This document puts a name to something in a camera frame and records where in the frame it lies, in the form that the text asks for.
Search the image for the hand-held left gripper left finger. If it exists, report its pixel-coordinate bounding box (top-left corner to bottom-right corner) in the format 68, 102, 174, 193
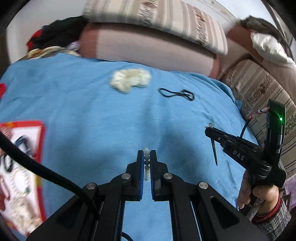
26, 150, 147, 241

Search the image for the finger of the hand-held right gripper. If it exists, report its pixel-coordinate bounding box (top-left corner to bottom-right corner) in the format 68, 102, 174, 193
205, 126, 241, 149

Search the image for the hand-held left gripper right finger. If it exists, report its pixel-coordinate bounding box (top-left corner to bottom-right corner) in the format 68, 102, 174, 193
150, 150, 270, 241

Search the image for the dark thin hair clip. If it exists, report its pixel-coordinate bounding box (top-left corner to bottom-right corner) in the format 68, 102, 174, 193
208, 123, 219, 166

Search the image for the red box with white lining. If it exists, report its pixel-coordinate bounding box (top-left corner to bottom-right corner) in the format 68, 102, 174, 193
0, 120, 48, 234

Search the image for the blue striped scrunchie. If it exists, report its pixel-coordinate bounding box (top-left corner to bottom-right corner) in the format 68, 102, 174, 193
15, 136, 33, 153

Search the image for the white black-dotted scrunchie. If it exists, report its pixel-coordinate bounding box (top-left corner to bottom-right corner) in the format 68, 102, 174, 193
7, 197, 40, 232

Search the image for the red polka dot scrunchie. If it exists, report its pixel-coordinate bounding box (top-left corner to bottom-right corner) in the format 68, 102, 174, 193
0, 176, 11, 209

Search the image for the person's right forearm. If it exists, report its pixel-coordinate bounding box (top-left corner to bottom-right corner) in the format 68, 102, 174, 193
246, 197, 292, 241

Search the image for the person's right hand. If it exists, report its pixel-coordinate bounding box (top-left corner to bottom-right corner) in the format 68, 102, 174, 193
237, 173, 281, 214

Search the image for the blue blanket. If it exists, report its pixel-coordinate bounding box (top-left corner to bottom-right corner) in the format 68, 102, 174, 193
0, 53, 266, 241

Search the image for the cream dotted scrunchie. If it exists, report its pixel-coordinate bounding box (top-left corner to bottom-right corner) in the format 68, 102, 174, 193
109, 69, 151, 94

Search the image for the white pillow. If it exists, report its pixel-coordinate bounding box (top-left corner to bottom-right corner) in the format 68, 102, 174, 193
251, 31, 294, 64

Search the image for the grey fuzzy cloth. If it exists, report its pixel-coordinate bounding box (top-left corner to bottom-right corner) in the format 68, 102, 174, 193
239, 15, 278, 35

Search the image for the striped patterned pillow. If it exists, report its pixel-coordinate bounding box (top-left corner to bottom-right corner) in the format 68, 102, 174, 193
83, 0, 228, 55

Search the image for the yellow patterned scarf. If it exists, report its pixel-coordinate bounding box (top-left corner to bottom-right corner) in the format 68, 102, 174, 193
26, 45, 81, 59

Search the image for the pile of dark clothes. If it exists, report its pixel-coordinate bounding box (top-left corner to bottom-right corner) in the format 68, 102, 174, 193
26, 16, 87, 52

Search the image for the thick black hair tie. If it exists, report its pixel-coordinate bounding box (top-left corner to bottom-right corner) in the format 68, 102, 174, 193
180, 89, 196, 102

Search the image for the thin black hair tie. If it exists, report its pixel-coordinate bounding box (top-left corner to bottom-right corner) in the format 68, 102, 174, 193
158, 88, 182, 98

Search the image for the thick black cable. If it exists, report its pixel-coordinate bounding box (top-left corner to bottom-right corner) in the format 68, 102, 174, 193
0, 131, 102, 220

